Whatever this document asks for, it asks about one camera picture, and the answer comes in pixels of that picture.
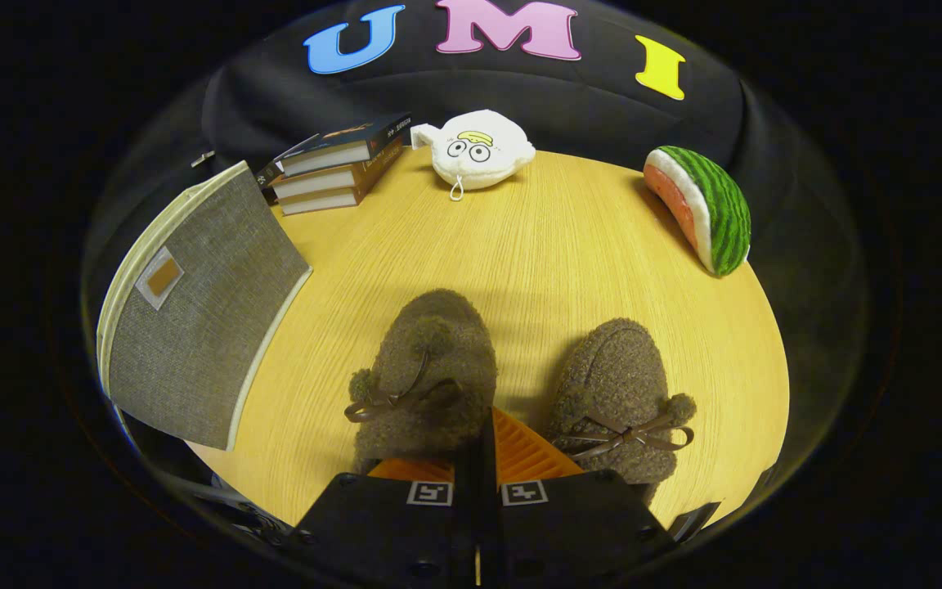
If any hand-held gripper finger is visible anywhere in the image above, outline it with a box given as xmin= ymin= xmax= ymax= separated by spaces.
xmin=479 ymin=407 xmax=676 ymax=589
xmin=287 ymin=425 xmax=480 ymax=589

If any dark blue cover book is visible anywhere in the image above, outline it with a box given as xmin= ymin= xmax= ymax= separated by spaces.
xmin=275 ymin=112 xmax=413 ymax=178

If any grey fabric storage box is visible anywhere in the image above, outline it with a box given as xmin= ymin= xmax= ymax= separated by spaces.
xmin=96 ymin=160 xmax=314 ymax=452

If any brown cover book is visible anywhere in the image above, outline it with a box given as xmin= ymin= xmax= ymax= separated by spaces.
xmin=279 ymin=160 xmax=386 ymax=217
xmin=272 ymin=139 xmax=406 ymax=200

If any watermelon slice plush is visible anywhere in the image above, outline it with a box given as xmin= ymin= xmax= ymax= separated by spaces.
xmin=644 ymin=146 xmax=752 ymax=277

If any white cartoon face plush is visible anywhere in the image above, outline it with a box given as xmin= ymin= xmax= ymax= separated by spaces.
xmin=410 ymin=109 xmax=537 ymax=201

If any brown fuzzy shoe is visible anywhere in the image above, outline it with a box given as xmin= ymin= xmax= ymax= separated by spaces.
xmin=344 ymin=288 xmax=499 ymax=475
xmin=549 ymin=317 xmax=698 ymax=501

